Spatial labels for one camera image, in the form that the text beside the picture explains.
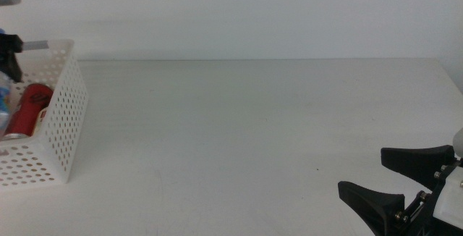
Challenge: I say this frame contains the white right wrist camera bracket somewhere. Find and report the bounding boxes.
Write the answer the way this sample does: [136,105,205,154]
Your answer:
[433,127,463,229]

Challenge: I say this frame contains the red soda can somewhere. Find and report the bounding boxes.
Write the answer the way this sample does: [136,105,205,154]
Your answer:
[2,83,54,141]

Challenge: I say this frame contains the white perforated plastic basket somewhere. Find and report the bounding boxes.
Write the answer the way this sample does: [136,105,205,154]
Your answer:
[0,39,90,188]

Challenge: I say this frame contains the clear blue-capped water bottle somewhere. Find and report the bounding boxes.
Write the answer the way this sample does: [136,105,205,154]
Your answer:
[0,28,12,139]

